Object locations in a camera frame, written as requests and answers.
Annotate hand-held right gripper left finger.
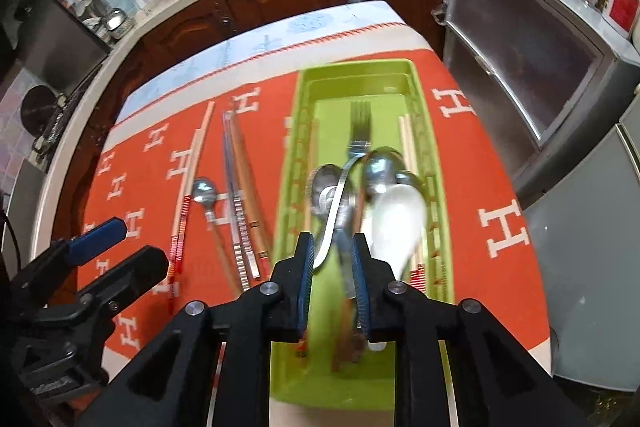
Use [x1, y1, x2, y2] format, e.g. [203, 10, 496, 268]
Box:
[95, 231, 317, 427]

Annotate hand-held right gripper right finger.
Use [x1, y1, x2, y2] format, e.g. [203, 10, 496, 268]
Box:
[350, 232, 591, 427]

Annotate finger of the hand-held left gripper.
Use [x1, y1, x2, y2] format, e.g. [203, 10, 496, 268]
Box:
[40, 246, 170, 334]
[10, 218, 127, 313]

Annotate white ceramic spoon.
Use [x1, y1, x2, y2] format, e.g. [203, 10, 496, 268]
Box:
[367, 184, 430, 353]

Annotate medium metal spoon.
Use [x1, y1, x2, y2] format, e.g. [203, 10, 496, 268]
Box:
[307, 164, 358, 300]

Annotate small metal spoon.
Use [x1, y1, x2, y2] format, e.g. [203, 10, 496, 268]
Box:
[395, 171, 428, 202]

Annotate large metal spoon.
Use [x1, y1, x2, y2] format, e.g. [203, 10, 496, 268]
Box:
[362, 147, 407, 208]

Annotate pile of chopsticks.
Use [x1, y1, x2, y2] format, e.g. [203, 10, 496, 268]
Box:
[169, 102, 216, 310]

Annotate metal fork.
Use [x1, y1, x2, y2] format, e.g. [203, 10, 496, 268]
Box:
[312, 101, 373, 269]

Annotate green plastic utensil tray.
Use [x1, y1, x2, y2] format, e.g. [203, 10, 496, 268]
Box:
[270, 59, 455, 408]

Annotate brown wooden chopstick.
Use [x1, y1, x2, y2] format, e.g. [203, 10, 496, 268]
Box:
[231, 114, 266, 260]
[235, 114, 273, 258]

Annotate gas stove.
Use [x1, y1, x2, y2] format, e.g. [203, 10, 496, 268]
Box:
[30, 62, 106, 172]

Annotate round black pan lid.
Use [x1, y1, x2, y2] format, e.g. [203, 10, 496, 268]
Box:
[21, 85, 60, 138]

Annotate orange printed blanket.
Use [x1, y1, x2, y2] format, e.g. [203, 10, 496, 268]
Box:
[75, 24, 553, 427]

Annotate stainless steel stove guard panel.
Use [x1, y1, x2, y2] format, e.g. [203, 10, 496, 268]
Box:
[20, 0, 111, 90]

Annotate small lidded metal pot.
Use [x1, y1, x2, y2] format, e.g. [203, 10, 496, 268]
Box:
[100, 7, 133, 38]

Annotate light blue patterned tablecloth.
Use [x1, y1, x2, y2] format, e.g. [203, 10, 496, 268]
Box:
[120, 0, 406, 128]

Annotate stainless steel cabinet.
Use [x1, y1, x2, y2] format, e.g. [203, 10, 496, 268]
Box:
[432, 0, 626, 202]

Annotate container with red label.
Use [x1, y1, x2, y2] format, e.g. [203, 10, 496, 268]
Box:
[602, 0, 640, 40]

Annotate metal spoon with wooden handle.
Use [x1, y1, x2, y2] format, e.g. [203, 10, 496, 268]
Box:
[191, 177, 245, 297]

